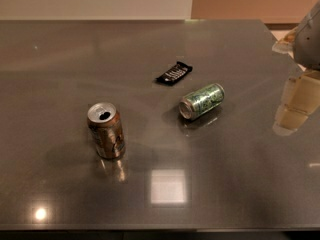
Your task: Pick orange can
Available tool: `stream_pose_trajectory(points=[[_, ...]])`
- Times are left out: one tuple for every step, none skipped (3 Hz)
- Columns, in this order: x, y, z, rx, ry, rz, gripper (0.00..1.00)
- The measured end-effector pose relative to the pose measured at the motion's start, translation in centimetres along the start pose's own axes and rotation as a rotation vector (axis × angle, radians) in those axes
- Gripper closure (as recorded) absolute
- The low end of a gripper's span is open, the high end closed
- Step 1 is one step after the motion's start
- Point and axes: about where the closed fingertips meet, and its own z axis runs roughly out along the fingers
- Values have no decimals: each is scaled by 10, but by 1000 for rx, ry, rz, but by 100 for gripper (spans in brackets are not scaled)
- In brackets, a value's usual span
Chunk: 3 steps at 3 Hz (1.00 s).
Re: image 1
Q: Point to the green soda can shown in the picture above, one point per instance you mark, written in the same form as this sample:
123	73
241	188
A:
201	101

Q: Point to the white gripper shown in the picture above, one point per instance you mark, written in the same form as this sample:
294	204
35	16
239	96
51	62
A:
309	40

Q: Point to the orange soda can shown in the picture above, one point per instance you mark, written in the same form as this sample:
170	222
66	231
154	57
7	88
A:
104	122

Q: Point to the black snack bar wrapper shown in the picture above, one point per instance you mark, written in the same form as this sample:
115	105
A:
176	73

